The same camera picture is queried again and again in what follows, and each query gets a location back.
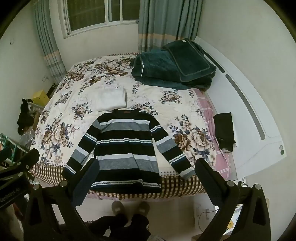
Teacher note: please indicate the floral bed sheet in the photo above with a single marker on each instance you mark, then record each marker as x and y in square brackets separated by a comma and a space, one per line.
[69, 92]

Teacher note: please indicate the striped knit sweater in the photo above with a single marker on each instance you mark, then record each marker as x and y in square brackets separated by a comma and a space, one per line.
[124, 148]

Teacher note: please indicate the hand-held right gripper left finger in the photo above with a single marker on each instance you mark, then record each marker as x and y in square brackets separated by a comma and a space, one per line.
[86, 179]

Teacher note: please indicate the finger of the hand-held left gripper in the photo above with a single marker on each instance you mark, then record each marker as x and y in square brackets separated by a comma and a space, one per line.
[5, 153]
[29, 160]

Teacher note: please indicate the window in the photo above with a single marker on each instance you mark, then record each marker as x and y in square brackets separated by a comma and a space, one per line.
[99, 14]

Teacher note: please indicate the grey slipper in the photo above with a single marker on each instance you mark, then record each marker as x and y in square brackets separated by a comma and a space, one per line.
[143, 208]
[118, 208]

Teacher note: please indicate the white folded cloth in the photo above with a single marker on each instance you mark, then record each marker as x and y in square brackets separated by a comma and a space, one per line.
[111, 98]

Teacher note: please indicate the black crumpled cloth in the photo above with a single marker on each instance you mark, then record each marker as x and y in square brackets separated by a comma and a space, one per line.
[24, 118]

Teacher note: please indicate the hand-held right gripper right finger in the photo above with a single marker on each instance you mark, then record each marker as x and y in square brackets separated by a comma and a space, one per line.
[205, 176]

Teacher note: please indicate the black folded cloth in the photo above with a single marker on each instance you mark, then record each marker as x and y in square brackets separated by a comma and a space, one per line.
[224, 129]

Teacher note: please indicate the white headboard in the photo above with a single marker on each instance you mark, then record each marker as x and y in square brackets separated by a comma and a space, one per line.
[254, 104]

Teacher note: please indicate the dark green pillow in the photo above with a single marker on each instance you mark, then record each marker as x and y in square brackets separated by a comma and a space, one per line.
[187, 59]

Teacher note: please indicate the dark green quilt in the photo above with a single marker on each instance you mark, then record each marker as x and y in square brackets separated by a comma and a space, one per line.
[152, 69]

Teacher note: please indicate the pink checked sheet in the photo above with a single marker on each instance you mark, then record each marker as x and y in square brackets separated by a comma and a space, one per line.
[208, 115]

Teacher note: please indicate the yellow box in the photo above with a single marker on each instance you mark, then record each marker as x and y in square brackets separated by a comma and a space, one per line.
[41, 97]

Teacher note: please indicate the green storage rack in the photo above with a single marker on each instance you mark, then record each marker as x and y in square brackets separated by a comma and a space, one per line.
[10, 141]

